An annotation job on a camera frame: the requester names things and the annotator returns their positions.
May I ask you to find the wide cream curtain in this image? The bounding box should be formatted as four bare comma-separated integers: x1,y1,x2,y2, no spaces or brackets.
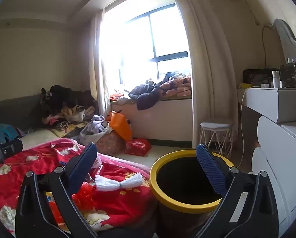
166,0,239,149

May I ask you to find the padded headboard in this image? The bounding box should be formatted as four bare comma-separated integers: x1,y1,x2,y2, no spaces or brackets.
0,93,49,134

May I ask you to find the orange patterned quilt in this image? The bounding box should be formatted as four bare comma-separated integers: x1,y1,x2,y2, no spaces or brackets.
159,72,192,98

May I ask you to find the red plastic bag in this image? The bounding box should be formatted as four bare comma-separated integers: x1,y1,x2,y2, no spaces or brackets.
124,137,152,157

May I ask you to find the floral fabric basket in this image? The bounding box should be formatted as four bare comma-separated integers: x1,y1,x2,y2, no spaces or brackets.
95,128,127,155

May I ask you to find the dressing table mirror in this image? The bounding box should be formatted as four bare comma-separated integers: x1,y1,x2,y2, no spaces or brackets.
272,18,296,65

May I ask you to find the orange bag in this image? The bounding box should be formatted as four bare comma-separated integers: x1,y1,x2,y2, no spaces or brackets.
108,111,133,141

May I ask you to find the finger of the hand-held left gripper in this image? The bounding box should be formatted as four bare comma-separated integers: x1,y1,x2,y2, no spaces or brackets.
0,139,23,172

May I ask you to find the white wire-frame stool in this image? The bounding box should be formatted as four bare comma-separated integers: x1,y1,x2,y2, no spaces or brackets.
200,122,234,158

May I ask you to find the pile of clothes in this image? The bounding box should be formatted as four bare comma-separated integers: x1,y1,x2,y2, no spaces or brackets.
40,84,99,132

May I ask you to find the white bottle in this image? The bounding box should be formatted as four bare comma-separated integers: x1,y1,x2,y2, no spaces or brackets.
272,70,281,88

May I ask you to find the window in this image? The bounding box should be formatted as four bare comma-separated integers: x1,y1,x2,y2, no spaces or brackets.
101,4,192,91

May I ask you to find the yellow-rimmed trash bin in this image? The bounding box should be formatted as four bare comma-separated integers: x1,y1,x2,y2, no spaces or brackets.
150,149,235,238

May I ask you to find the red floral blanket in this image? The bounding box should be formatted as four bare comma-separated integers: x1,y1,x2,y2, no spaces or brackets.
0,139,158,238

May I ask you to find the dark puffer jacket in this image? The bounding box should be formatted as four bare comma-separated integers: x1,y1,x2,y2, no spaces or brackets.
128,82,168,111

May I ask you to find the beige bed sheet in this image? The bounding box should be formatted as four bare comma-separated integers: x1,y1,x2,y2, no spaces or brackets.
19,128,73,150

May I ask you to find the teal striped cloth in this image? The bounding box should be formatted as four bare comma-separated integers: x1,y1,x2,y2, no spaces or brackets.
0,118,20,145

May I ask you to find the lavender grey garment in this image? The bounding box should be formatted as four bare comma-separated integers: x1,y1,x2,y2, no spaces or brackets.
79,115,109,145

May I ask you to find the white chest of drawers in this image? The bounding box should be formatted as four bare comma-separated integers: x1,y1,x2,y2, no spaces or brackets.
247,115,296,238

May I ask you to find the black bag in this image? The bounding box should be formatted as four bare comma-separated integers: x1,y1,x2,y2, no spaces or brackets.
243,68,281,85

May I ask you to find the narrow cream curtain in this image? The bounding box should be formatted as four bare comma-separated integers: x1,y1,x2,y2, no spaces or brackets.
88,9,111,119

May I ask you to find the dark cosmetic case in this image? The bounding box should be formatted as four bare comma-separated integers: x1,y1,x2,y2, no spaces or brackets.
280,62,296,88

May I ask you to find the red patterned cloth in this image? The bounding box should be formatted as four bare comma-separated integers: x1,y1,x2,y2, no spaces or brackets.
110,93,131,105

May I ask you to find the white tassel cloth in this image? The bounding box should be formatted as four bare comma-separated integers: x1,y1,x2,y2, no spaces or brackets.
95,173,144,192

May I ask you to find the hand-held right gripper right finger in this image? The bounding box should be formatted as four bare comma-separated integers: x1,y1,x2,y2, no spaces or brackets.
195,142,280,238

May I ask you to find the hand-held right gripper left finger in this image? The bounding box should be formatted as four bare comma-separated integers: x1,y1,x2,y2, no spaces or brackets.
15,142,99,238

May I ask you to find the white dressing table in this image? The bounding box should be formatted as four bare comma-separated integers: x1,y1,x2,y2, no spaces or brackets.
237,87,296,124

